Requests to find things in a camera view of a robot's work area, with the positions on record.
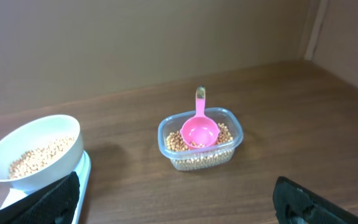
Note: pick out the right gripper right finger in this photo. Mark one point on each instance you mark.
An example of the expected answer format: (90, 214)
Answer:
(295, 204)

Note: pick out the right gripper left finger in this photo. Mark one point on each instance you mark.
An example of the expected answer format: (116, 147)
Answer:
(55, 203)

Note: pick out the pink measuring scoop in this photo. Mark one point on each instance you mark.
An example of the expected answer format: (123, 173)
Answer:
(199, 131)

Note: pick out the white digital kitchen scale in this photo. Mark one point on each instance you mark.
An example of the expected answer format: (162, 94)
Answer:
(82, 170)

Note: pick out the soybeans in bowl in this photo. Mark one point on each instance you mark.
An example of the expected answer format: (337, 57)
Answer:
(35, 160)

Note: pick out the white bowl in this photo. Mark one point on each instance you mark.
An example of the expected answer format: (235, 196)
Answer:
(37, 134)

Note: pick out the yellow soybeans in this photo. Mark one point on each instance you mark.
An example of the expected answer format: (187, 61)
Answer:
(203, 160)

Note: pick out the clear plastic container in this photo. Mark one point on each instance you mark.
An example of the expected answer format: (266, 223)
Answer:
(175, 122)

